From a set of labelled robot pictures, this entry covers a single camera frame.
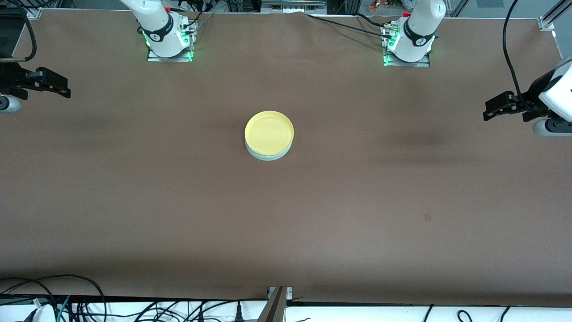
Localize yellow plate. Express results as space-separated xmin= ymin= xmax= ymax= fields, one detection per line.
xmin=244 ymin=110 xmax=295 ymax=157

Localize pale green plate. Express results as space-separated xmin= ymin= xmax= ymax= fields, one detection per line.
xmin=245 ymin=136 xmax=294 ymax=162

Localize brown table mat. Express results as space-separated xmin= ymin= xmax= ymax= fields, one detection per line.
xmin=0 ymin=9 xmax=572 ymax=301

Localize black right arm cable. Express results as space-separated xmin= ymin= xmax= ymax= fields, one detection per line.
xmin=0 ymin=0 xmax=36 ymax=63

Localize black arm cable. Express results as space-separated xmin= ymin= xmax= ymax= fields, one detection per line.
xmin=0 ymin=0 xmax=36 ymax=63
xmin=503 ymin=0 xmax=535 ymax=112

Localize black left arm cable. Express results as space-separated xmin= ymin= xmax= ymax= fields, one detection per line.
xmin=503 ymin=0 xmax=535 ymax=112

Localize aluminium frame profile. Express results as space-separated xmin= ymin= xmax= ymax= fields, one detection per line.
xmin=538 ymin=0 xmax=572 ymax=32

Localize long looped black cable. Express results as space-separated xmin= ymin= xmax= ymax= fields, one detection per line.
xmin=0 ymin=274 xmax=106 ymax=322

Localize teal cable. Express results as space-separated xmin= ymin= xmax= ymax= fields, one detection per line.
xmin=57 ymin=295 xmax=72 ymax=322

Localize aluminium profile post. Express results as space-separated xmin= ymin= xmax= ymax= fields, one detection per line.
xmin=257 ymin=286 xmax=293 ymax=322

